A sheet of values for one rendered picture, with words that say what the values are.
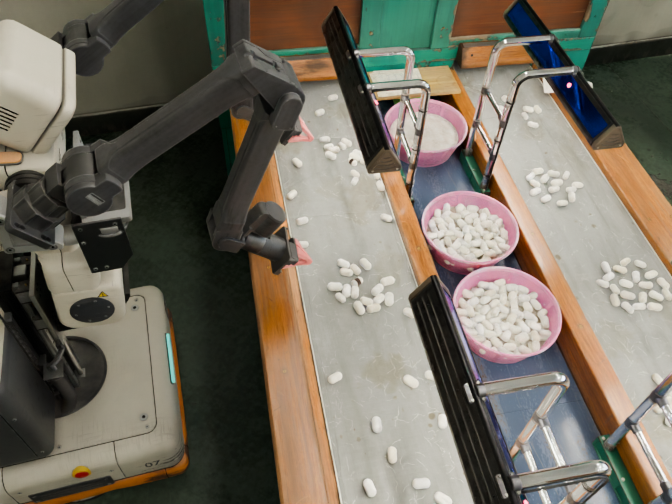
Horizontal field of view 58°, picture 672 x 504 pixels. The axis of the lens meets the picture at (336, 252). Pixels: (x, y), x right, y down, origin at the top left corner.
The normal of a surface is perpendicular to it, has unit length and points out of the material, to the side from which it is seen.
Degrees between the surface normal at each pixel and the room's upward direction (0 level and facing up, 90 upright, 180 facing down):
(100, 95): 90
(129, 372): 0
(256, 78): 94
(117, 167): 85
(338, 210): 0
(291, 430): 0
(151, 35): 90
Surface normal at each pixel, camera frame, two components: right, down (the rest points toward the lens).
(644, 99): 0.04, -0.63
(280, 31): 0.19, 0.76
